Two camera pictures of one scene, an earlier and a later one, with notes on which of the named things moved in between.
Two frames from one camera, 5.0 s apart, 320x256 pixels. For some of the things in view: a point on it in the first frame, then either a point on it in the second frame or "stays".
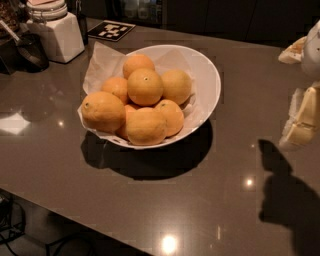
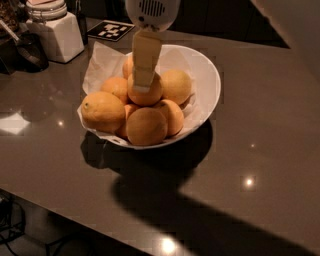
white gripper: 312,53 -> 152,15
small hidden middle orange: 123,134 stays
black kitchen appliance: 24,53 stays
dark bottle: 82,21 stays
